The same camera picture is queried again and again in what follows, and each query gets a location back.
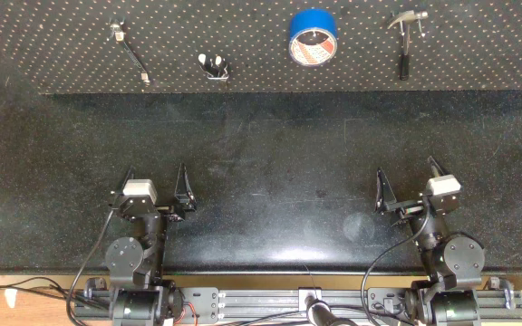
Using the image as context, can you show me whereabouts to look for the mounting rail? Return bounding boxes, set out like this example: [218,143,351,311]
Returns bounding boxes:
[72,275,522,326]

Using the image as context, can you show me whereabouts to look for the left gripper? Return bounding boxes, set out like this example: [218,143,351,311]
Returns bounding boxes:
[111,162,198,223]

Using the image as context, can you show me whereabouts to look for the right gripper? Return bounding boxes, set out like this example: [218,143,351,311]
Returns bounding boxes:
[374,156,462,226]

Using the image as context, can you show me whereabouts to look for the wrench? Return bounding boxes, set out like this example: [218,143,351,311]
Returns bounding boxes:
[109,23,151,87]

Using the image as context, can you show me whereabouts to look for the hammer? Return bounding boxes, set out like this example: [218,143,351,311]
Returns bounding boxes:
[386,9,430,82]

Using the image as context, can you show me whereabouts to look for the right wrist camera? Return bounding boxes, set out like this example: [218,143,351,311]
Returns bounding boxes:
[424,174,463,198]

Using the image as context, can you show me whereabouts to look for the black cable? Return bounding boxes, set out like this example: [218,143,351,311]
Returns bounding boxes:
[64,207,117,326]
[360,206,430,326]

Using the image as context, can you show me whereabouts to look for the roll of blue tape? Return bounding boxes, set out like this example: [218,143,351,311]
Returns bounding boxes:
[287,7,339,68]

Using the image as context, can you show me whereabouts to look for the pliers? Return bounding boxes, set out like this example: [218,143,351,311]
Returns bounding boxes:
[197,53,230,82]

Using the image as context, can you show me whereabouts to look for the black pegboard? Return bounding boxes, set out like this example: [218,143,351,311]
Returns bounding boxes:
[0,0,522,95]

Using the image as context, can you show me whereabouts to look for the thin black wire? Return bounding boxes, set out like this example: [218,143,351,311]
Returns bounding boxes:
[0,276,108,313]

